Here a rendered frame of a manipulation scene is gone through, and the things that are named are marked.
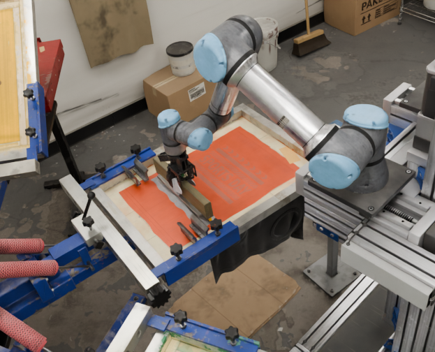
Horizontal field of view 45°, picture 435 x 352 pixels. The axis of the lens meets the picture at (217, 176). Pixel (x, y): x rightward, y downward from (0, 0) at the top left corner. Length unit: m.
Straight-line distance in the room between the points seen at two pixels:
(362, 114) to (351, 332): 1.29
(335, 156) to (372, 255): 0.33
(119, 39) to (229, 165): 1.99
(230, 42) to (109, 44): 2.54
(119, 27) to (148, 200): 2.03
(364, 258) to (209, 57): 0.68
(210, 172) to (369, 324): 1.01
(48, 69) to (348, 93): 2.34
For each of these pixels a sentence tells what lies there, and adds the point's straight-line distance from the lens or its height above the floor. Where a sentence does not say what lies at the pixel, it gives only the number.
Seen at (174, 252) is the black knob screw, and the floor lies 1.06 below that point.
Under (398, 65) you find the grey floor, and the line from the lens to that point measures 4.57.
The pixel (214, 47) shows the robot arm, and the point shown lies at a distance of 1.35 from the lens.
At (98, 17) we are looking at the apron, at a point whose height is 0.88.
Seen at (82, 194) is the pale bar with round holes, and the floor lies 1.04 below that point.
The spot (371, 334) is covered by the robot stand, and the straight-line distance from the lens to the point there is 2.50.
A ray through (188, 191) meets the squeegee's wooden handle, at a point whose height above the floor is 1.05.
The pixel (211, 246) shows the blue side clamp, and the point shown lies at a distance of 1.77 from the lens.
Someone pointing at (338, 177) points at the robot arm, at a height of 1.42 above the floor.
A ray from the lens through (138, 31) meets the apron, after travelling 3.97.
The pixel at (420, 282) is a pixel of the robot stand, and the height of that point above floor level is 1.17.
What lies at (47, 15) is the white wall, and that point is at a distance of 3.71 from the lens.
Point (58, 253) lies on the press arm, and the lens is 1.86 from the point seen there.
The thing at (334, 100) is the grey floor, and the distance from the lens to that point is 4.13.
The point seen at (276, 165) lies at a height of 0.95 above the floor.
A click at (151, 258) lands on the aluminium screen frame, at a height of 0.99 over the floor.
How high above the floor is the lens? 2.33
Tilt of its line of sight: 42 degrees down
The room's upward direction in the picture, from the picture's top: 9 degrees counter-clockwise
